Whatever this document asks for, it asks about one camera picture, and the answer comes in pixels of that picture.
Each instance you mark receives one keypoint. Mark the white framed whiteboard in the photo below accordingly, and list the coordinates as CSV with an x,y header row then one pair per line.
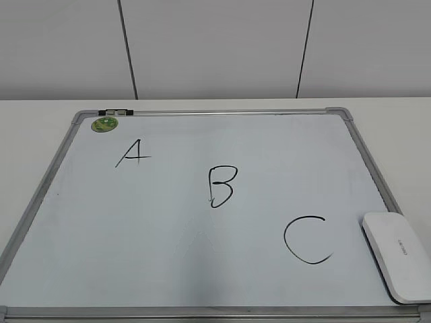
x,y
204,215

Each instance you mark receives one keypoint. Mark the black metal hanging clip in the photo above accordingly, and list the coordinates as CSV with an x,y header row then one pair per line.
x,y
116,112

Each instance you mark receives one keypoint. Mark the white rectangular board eraser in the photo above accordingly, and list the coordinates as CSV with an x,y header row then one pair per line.
x,y
400,255

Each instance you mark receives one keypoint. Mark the green round magnet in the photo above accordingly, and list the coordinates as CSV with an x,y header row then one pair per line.
x,y
104,124

